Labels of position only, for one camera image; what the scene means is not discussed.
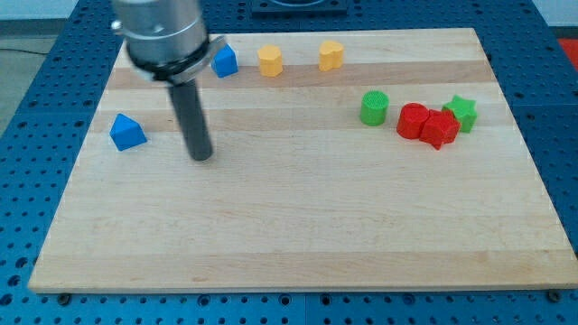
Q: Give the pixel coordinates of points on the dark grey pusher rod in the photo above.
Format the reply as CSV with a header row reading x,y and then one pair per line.
x,y
188,110

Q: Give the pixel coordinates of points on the blue cube block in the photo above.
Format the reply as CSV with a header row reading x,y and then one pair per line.
x,y
225,62

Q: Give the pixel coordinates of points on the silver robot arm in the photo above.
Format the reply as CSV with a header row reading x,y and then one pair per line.
x,y
169,42

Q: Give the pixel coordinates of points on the blue triangle block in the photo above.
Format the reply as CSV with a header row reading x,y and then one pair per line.
x,y
126,133

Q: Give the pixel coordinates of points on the yellow hexagon block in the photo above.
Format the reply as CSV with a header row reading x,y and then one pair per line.
x,y
270,61

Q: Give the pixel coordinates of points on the yellow heart block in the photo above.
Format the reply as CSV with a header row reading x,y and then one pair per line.
x,y
331,55

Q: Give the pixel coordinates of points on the green cylinder block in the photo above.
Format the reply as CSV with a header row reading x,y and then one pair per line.
x,y
373,110

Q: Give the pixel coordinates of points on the wooden board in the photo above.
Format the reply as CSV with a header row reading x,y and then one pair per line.
x,y
299,195

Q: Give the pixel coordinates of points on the red cylinder block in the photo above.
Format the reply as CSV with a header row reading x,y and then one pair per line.
x,y
411,120

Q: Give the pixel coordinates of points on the red star block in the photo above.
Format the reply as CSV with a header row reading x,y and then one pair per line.
x,y
440,128

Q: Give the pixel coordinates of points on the green star block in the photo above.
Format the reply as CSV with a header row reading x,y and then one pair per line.
x,y
464,110

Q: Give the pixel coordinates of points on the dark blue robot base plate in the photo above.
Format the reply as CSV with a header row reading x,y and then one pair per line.
x,y
299,7

